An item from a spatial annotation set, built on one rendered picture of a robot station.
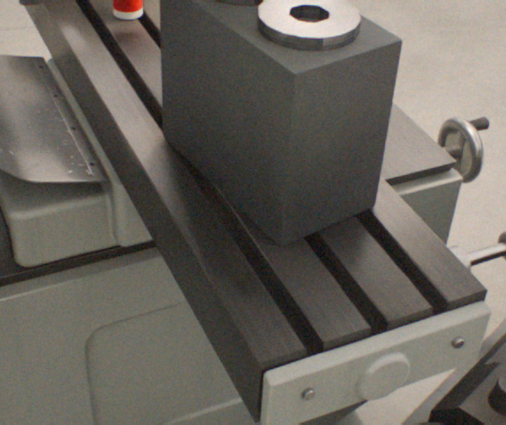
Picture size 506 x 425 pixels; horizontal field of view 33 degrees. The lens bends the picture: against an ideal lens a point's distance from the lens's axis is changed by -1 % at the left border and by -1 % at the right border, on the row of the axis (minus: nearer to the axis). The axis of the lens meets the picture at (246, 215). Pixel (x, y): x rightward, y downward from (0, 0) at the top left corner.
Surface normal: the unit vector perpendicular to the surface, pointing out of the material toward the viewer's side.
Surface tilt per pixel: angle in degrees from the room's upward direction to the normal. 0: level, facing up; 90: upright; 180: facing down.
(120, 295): 90
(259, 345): 0
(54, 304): 90
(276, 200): 90
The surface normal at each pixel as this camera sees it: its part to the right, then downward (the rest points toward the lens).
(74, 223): 0.41, 0.58
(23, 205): 0.04, -0.78
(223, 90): -0.82, 0.33
